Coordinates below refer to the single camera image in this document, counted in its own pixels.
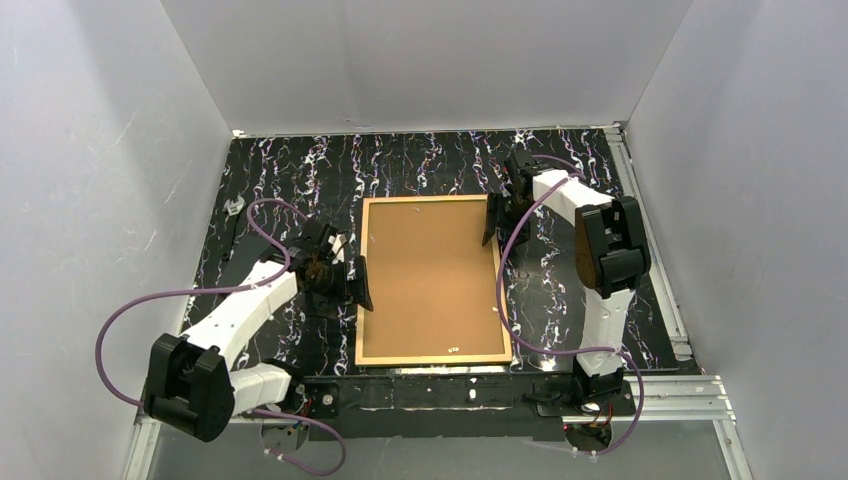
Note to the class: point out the black flat stand plate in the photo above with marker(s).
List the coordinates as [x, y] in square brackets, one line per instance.
[241, 256]

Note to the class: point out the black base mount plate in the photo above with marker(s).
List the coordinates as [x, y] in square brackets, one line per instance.
[553, 398]
[312, 400]

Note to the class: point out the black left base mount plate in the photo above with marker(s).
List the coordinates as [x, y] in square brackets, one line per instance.
[312, 400]

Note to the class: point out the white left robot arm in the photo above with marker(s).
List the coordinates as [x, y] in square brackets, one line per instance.
[192, 384]

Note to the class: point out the small silver clip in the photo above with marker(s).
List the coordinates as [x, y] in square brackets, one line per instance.
[233, 207]

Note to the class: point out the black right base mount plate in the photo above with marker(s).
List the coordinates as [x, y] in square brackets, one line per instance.
[553, 398]

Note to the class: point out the green picture frame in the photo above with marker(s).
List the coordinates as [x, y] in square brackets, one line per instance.
[361, 298]

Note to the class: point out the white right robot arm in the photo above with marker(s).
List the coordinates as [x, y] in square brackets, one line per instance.
[611, 259]

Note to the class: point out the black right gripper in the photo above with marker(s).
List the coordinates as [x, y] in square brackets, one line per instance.
[501, 208]

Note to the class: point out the brown backing board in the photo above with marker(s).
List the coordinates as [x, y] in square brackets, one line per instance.
[430, 278]

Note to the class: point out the aluminium rail frame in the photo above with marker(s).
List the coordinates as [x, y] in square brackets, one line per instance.
[666, 398]

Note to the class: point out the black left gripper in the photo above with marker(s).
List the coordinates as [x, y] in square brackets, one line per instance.
[351, 283]

